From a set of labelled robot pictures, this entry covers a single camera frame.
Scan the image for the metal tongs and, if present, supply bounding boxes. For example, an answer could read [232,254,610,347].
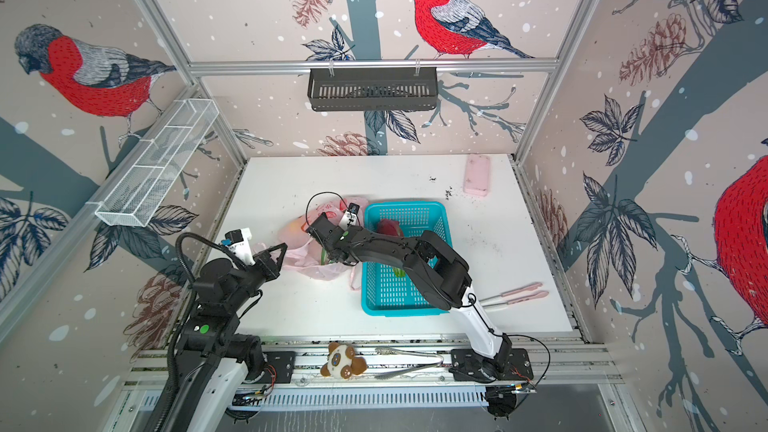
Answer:
[375,347,444,381]

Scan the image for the red dragon fruit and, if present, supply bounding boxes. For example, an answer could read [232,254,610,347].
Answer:
[376,219,404,237]

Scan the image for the brown white plush toy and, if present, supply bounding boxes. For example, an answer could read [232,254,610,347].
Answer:
[320,342,368,380]

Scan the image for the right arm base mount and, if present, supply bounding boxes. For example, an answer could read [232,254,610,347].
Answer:
[449,348,534,384]

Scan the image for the horizontal aluminium frame bar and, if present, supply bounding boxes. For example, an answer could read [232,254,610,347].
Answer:
[187,58,560,77]

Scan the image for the pink plastic bag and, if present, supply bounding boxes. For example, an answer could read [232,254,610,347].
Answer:
[277,196,369,291]

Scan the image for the teal plastic basket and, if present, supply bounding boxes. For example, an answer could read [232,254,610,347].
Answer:
[361,201,452,317]

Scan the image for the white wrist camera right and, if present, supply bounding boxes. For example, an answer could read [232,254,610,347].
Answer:
[339,202,361,230]

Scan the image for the black hanging wire basket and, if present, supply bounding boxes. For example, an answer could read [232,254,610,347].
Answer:
[307,67,439,112]

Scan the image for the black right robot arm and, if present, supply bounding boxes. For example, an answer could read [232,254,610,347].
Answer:
[308,214,512,371]

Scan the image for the orange fruit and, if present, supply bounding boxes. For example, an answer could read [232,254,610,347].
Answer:
[280,218,307,243]

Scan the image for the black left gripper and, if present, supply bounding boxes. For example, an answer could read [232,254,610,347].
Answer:
[225,241,287,313]

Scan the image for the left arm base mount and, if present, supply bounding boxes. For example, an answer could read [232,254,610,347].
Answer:
[243,351,296,385]

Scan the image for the pink white tweezers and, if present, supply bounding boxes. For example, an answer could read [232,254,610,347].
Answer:
[480,282,549,312]

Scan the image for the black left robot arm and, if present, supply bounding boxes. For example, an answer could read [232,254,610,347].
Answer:
[144,243,296,431]

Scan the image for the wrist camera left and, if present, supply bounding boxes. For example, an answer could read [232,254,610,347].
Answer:
[221,228,255,266]

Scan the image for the white wire mesh shelf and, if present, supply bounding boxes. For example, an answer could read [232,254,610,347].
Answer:
[95,98,219,227]

